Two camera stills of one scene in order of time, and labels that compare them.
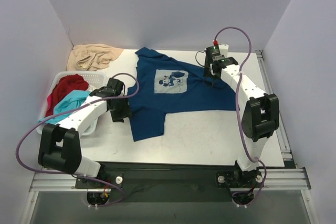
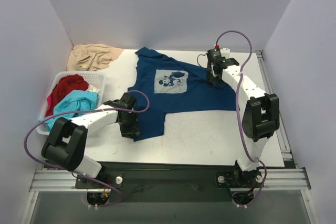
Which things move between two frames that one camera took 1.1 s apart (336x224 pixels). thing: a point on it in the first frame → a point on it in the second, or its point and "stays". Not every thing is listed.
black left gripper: [122, 114] → [129, 128]
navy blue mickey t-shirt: [167, 86] stays
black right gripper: [208, 74] stays
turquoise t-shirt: [65, 105] stays
